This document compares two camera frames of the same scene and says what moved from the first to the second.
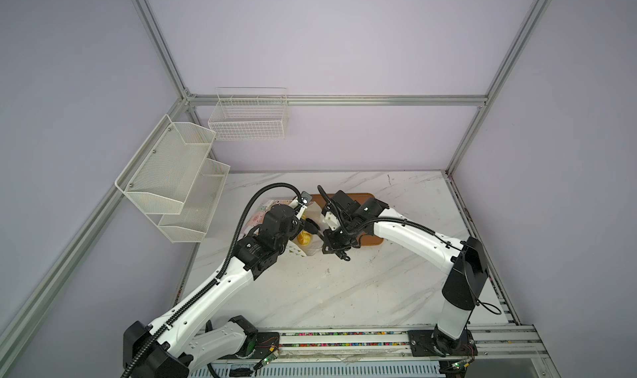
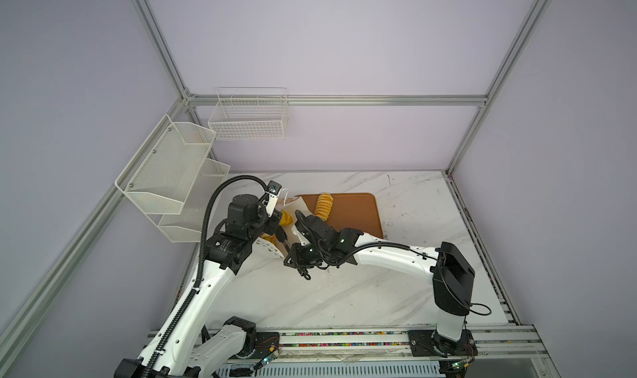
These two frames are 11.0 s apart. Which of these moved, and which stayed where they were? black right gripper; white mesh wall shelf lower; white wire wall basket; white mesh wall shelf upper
Moved: black right gripper
Stayed: white mesh wall shelf lower; white wire wall basket; white mesh wall shelf upper
